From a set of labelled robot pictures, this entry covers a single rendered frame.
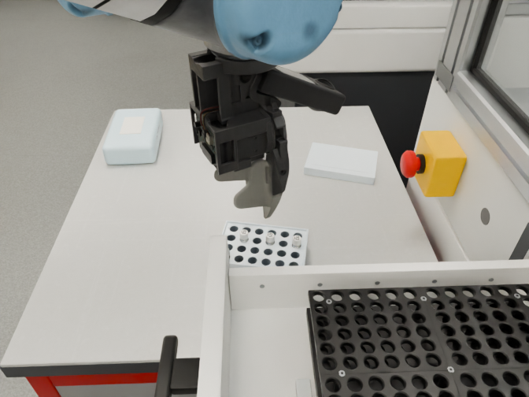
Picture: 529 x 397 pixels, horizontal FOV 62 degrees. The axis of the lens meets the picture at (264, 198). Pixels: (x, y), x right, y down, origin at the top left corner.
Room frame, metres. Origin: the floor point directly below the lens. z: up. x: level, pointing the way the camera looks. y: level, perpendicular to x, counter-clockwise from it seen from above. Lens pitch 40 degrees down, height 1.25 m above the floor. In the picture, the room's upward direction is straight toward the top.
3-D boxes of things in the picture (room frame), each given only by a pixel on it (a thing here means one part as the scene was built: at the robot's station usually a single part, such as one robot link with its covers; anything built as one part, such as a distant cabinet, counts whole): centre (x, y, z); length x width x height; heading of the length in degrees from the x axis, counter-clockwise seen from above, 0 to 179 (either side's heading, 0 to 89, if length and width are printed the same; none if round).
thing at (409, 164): (0.53, -0.22, 0.88); 0.04 x 0.03 x 0.04; 2
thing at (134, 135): (0.76, 0.26, 0.78); 0.15 x 0.10 x 0.04; 4
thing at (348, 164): (0.68, -0.14, 0.77); 0.13 x 0.09 x 0.02; 75
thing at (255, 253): (0.44, 0.00, 0.78); 0.12 x 0.08 x 0.04; 81
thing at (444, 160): (0.53, -0.25, 0.88); 0.07 x 0.05 x 0.07; 2
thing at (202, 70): (0.42, 0.03, 1.03); 0.09 x 0.08 x 0.12; 118
